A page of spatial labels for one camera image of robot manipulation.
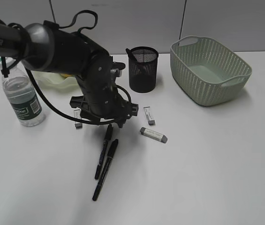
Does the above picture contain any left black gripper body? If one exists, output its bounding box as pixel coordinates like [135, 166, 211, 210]
[69, 53, 139, 128]

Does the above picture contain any black marker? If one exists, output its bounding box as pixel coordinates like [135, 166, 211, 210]
[92, 139, 119, 201]
[95, 124, 113, 180]
[125, 48, 146, 74]

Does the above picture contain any clear plastic water bottle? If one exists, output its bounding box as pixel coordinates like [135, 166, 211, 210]
[2, 65, 45, 127]

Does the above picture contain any yellow mango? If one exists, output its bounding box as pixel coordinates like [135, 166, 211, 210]
[60, 74, 72, 78]

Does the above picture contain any left white grey eraser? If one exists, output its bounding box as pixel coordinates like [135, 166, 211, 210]
[74, 109, 83, 129]

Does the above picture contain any pale green wavy plate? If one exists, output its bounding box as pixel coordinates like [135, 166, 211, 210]
[32, 71, 79, 92]

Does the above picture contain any middle white grey eraser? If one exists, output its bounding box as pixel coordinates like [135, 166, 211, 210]
[144, 106, 155, 126]

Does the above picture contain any black mesh pen holder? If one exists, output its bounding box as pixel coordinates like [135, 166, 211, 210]
[126, 46, 159, 93]

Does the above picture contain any long grey white eraser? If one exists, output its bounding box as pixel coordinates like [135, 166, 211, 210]
[140, 127, 168, 143]

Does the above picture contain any green plastic woven basket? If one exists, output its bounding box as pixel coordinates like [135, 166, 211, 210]
[170, 36, 252, 106]

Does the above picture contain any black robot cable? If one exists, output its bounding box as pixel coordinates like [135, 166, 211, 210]
[0, 10, 133, 126]

